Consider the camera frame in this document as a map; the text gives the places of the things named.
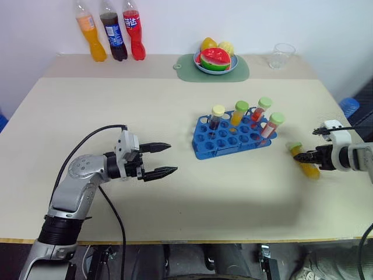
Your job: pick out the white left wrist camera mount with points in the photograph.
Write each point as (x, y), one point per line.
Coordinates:
(128, 143)

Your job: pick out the cola bottle blue label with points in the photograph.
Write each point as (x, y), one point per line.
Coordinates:
(114, 38)

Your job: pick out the grey knit shoe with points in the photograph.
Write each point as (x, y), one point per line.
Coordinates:
(317, 266)

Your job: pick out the dark textured panel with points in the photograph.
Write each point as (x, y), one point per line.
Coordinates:
(364, 102)

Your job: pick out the dark rounded shape under table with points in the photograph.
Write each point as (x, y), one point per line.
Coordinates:
(227, 262)

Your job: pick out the clear plastic cup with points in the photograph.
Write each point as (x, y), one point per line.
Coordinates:
(280, 56)

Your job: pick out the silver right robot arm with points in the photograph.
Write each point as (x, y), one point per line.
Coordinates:
(361, 157)

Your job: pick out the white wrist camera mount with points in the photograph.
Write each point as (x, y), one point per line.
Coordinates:
(128, 143)
(341, 137)

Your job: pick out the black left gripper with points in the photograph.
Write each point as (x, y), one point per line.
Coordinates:
(134, 170)

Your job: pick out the pale yellow toy fruit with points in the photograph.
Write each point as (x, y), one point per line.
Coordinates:
(228, 46)

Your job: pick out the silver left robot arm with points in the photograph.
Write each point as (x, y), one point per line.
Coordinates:
(68, 201)

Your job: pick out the red soda bottle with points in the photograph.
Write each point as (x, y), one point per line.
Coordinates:
(135, 38)

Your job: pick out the green-capped red tube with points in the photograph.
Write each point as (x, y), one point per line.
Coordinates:
(260, 110)

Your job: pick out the black frame under table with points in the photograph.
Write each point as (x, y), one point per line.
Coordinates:
(102, 262)

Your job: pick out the orange soda bottle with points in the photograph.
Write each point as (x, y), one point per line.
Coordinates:
(93, 41)

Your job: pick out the yellow-capped dark red tube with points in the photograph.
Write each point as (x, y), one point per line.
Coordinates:
(217, 118)

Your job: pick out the yellow-orange toy fruit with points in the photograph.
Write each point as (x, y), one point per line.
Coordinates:
(208, 43)

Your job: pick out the blue test tube rack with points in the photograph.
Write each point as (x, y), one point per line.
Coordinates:
(230, 143)

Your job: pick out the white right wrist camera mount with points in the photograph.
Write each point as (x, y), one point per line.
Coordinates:
(341, 137)

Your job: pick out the green-capped pink-red tube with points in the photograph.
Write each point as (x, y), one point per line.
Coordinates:
(272, 125)

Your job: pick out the light blue bowl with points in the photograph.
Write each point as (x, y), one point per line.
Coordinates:
(215, 71)

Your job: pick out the blue ribbed plastic stool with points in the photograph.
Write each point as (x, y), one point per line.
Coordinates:
(2, 121)
(349, 106)

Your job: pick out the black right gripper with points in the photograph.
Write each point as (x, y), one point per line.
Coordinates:
(325, 157)

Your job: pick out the metal bracket under table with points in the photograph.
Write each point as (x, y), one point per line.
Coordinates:
(269, 262)

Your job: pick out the toy watermelon slice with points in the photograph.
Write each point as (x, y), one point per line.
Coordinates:
(217, 59)

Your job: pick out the green silicone mat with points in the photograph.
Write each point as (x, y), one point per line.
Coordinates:
(186, 73)

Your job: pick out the green-capped orange tube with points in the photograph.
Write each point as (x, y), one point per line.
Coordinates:
(309, 170)
(238, 113)

